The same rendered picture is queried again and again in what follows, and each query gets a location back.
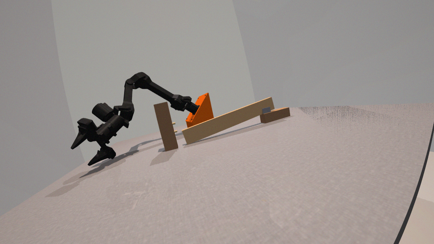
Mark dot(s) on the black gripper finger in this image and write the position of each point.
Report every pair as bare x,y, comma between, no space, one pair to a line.
83,134
98,157

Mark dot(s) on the long wooden rail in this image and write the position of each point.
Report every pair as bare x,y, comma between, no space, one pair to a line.
225,121

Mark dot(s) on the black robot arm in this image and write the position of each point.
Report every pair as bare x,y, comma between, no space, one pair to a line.
143,81

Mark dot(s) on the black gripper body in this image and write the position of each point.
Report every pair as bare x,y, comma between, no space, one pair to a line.
102,135

